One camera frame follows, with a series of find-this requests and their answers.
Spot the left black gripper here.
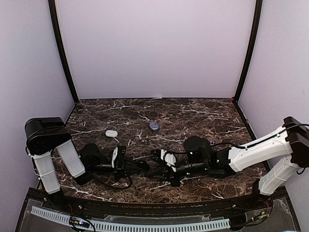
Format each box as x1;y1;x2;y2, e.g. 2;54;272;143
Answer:
88;156;142;182

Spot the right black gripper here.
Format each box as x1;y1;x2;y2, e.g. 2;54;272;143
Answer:
148;158;209;187

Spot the white earbud charging case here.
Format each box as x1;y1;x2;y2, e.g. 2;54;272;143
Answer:
105;130;118;138

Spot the black earbud charging case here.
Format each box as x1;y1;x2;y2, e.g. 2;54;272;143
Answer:
137;159;150;172

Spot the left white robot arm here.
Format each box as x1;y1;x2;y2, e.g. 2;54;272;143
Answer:
25;117;147;211

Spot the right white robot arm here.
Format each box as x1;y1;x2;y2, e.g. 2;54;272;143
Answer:
147;116;309;210

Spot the purple round charging case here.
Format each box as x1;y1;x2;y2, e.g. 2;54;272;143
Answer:
149;122;159;132

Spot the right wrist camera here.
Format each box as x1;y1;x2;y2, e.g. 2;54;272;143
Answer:
150;149;177;167

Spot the white slotted cable duct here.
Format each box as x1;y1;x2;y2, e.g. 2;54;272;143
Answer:
30;206;230;232

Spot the left black frame post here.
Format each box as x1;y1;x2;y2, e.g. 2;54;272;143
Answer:
48;0;79;104

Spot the black frame post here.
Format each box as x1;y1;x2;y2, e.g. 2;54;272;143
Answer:
48;0;79;104
233;0;263;105

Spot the right black frame post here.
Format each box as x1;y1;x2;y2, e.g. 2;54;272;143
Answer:
233;0;263;105

